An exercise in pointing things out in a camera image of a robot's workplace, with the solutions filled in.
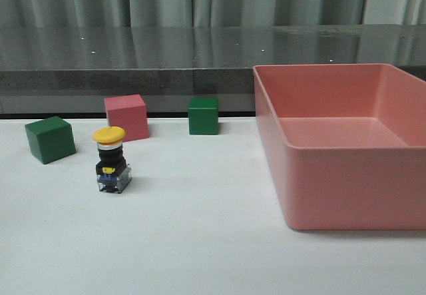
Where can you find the pink wooden cube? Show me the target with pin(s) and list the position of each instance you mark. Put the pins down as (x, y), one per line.
(129, 113)

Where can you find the left green wooden cube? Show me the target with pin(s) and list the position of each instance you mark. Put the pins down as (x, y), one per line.
(50, 139)

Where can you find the yellow push button switch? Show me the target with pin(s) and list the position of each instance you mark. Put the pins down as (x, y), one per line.
(113, 171)

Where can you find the right green wooden cube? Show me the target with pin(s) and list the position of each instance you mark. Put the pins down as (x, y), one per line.
(203, 116)

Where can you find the pink plastic bin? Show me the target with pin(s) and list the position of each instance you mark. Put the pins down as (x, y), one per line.
(345, 144)

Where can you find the green wooden cube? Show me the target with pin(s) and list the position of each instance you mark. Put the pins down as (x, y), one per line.
(203, 116)
(50, 139)

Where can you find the grey stone ledge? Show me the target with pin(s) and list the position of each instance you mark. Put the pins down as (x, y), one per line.
(70, 71)

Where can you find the grey-green curtain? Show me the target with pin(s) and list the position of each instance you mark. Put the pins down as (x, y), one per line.
(208, 13)

